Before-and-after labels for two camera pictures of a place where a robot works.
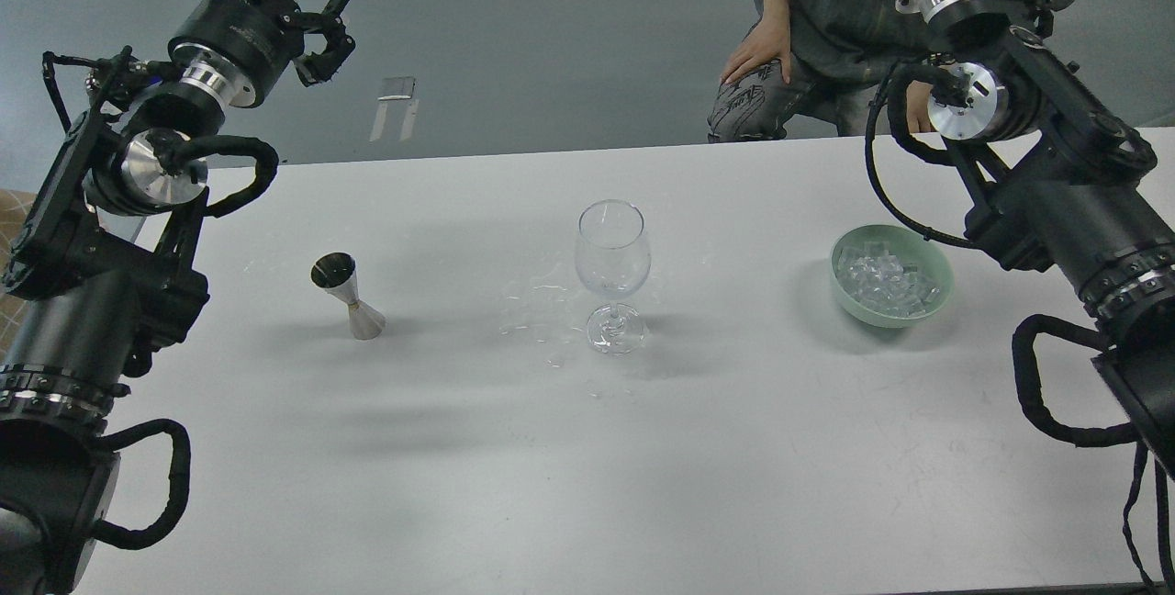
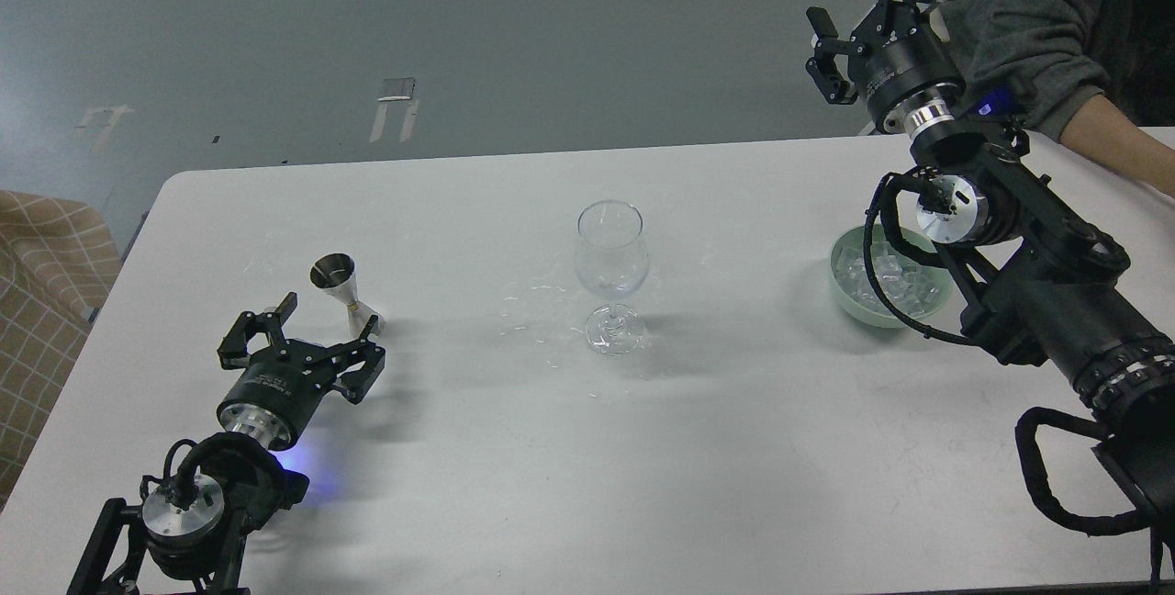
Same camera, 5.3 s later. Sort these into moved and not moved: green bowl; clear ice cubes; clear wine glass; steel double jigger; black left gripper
Moved: black left gripper
Not moved: green bowl; steel double jigger; clear wine glass; clear ice cubes
